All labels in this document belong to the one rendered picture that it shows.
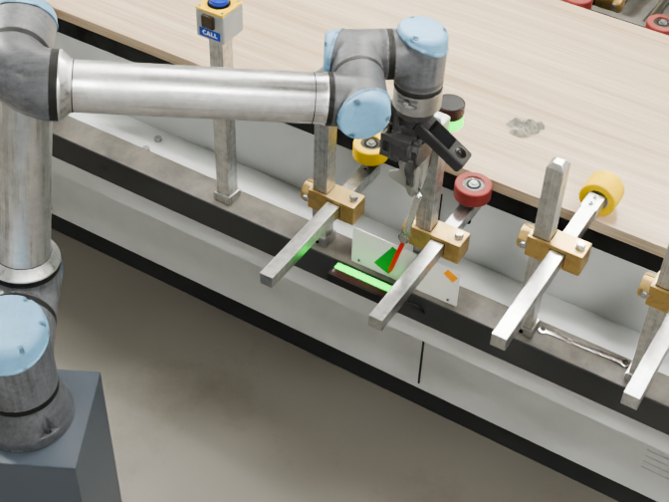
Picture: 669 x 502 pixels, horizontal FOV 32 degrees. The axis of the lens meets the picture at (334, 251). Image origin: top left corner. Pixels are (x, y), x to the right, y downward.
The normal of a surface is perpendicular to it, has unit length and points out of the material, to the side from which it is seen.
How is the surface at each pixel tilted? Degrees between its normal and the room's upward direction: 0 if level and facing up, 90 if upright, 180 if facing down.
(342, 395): 0
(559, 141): 0
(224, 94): 56
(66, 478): 90
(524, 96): 0
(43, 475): 90
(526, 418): 90
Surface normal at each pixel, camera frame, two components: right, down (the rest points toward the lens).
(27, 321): 0.04, -0.66
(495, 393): -0.52, 0.58
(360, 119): 0.18, 0.69
